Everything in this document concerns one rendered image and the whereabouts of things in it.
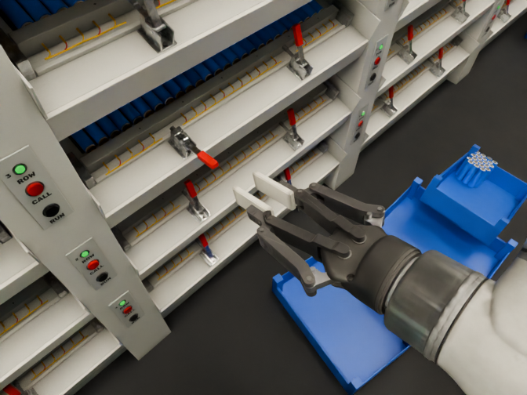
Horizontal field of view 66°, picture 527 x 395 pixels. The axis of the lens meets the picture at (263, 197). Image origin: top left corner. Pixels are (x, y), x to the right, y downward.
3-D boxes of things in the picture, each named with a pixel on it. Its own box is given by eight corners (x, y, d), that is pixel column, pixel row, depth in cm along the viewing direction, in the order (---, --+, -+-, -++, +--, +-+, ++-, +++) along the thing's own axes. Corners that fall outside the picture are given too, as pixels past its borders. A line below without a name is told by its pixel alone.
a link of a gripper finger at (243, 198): (277, 224, 50) (273, 228, 50) (240, 200, 54) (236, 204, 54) (274, 208, 48) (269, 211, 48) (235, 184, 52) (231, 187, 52)
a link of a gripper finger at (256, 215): (281, 230, 48) (264, 246, 47) (253, 211, 51) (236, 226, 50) (280, 222, 47) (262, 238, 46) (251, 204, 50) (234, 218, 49)
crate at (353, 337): (414, 344, 96) (425, 334, 90) (349, 396, 89) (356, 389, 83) (332, 251, 110) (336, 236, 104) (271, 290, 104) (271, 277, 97)
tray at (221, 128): (360, 56, 85) (381, 20, 77) (109, 230, 61) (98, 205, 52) (295, -5, 89) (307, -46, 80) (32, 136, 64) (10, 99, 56)
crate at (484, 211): (460, 164, 128) (474, 143, 123) (521, 201, 120) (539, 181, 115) (419, 198, 109) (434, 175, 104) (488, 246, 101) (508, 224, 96)
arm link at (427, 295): (477, 311, 41) (423, 279, 45) (497, 258, 35) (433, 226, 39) (428, 378, 38) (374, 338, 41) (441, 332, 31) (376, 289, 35)
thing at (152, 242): (345, 121, 101) (369, 85, 88) (140, 281, 76) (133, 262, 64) (289, 67, 104) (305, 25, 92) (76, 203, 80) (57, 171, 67)
